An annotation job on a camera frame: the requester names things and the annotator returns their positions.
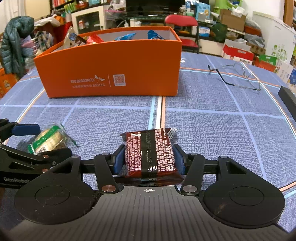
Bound dark green down jacket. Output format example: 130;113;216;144
1;16;34;78

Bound dark red snack packet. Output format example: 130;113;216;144
121;128;183;185

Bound black flat television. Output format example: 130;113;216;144
125;0;185;16

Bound red folding chair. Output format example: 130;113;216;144
165;15;200;53

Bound green label cracker packet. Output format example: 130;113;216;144
28;123;79;155

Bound metal frame eyeglasses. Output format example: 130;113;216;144
207;63;261;91

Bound white chest freezer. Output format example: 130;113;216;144
252;11;295;63

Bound black rectangular case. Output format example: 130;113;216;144
278;86;296;115

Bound white glass-door cabinet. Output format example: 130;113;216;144
71;4;108;34

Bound blue patterned tablecloth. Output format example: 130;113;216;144
0;51;296;232

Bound orange cardboard box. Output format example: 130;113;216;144
34;26;182;98

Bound red white gift box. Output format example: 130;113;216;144
222;45;254;65

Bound orange carton on floor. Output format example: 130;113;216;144
0;68;18;98

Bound brown cardboard box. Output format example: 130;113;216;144
219;9;246;32

